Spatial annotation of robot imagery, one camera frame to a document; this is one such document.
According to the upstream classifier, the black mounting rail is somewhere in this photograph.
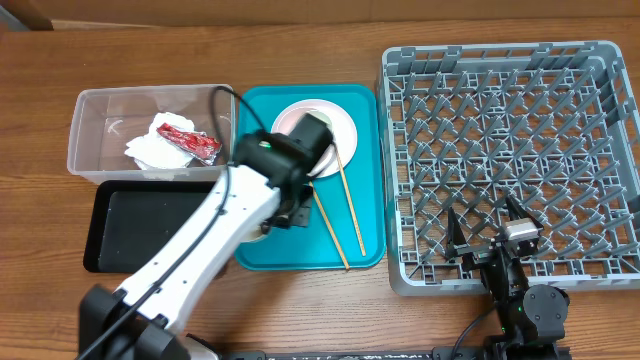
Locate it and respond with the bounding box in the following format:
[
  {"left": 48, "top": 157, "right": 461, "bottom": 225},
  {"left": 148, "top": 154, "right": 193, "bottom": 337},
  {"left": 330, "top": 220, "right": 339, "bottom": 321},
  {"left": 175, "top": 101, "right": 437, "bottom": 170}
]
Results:
[{"left": 214, "top": 345, "right": 572, "bottom": 360}]

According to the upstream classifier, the pink plate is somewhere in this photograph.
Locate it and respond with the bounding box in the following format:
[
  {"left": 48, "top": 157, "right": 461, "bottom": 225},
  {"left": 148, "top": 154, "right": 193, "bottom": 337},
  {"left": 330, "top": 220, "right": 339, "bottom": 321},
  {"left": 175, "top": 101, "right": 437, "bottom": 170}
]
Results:
[{"left": 271, "top": 99, "right": 358, "bottom": 178}]

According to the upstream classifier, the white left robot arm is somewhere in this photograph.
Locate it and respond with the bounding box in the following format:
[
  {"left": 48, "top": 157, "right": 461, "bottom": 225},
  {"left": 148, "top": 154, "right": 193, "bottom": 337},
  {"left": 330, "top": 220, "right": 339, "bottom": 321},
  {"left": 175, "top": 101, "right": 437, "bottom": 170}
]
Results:
[{"left": 79, "top": 130, "right": 333, "bottom": 359}]

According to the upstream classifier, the white tissue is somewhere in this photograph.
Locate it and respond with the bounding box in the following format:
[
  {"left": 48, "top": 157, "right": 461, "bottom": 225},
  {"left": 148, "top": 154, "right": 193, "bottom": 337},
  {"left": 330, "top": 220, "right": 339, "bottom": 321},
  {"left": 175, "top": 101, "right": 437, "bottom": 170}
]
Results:
[{"left": 124, "top": 112, "right": 195, "bottom": 170}]

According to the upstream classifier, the red snack wrapper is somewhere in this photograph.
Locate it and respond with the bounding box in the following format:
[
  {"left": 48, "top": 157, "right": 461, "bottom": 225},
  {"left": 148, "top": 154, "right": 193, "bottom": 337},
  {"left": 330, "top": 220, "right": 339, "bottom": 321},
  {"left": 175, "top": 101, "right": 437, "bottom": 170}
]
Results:
[{"left": 156, "top": 123, "right": 222, "bottom": 166}]

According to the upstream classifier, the teal serving tray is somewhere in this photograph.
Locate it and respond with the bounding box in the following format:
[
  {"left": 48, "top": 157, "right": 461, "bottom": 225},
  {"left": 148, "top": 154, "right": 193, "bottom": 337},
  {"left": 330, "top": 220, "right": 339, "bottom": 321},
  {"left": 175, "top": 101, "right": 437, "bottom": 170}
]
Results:
[{"left": 235, "top": 84, "right": 386, "bottom": 271}]

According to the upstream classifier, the clear plastic waste bin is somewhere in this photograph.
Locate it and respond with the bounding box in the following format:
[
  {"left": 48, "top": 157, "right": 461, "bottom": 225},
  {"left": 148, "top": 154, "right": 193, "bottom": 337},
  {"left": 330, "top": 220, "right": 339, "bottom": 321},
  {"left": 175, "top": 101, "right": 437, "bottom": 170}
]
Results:
[{"left": 67, "top": 84, "right": 224, "bottom": 184}]

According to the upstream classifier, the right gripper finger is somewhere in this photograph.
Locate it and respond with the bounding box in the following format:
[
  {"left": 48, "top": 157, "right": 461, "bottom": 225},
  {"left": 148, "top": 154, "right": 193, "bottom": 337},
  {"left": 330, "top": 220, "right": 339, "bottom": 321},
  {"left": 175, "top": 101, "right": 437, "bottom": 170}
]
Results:
[
  {"left": 505, "top": 195, "right": 535, "bottom": 222},
  {"left": 447, "top": 207, "right": 467, "bottom": 247}
]

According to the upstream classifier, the grey bowl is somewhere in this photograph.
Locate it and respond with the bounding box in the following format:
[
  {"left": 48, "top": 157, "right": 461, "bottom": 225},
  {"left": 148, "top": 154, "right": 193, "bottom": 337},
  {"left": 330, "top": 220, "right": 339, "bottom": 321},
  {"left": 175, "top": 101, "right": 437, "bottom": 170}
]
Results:
[{"left": 242, "top": 227, "right": 267, "bottom": 243}]

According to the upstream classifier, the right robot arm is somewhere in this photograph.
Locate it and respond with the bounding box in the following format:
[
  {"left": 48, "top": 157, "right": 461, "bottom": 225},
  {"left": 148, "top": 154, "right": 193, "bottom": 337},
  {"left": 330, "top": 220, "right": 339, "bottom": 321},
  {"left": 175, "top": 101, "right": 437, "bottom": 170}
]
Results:
[{"left": 445, "top": 196, "right": 571, "bottom": 359}]

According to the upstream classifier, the white cup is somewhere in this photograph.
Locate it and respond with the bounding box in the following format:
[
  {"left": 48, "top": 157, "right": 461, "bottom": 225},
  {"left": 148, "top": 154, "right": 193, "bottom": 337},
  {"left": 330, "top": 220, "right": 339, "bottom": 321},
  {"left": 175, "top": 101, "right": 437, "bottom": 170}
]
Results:
[{"left": 308, "top": 110, "right": 332, "bottom": 127}]

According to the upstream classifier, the black plastic tray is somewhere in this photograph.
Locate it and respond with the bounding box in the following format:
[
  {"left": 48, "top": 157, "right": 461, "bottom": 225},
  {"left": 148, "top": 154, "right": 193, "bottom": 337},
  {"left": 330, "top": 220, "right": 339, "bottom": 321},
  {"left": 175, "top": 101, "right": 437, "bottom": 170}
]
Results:
[{"left": 83, "top": 180, "right": 213, "bottom": 274}]

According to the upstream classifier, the grey dishwasher rack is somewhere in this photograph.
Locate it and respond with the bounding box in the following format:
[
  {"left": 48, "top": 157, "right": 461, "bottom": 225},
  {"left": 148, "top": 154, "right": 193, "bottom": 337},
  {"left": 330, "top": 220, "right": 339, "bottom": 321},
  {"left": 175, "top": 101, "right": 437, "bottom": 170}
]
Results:
[{"left": 377, "top": 41, "right": 639, "bottom": 296}]

